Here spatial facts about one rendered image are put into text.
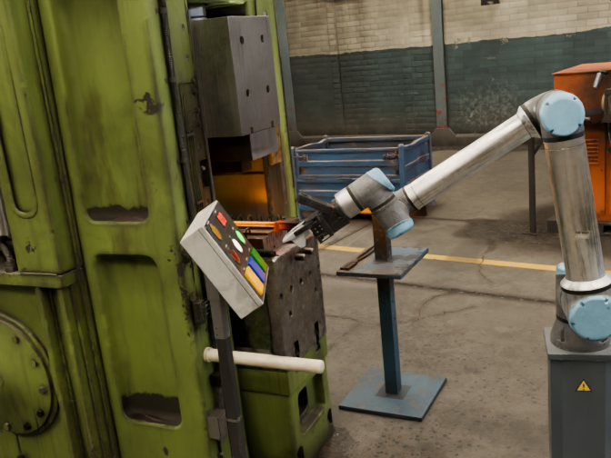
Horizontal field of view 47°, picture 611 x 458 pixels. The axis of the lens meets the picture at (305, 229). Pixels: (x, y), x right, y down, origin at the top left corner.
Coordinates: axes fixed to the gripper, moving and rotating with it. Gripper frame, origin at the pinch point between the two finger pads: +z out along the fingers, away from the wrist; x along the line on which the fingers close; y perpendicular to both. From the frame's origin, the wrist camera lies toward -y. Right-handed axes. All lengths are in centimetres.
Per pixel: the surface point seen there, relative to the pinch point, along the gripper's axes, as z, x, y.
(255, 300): 12.0, -27.7, 4.3
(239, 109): -8, 30, -40
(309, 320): 21, 50, 44
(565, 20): -329, 725, 122
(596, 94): -196, 319, 110
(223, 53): -15, 31, -58
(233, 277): 13.2, -27.8, -4.7
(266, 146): -7, 45, -23
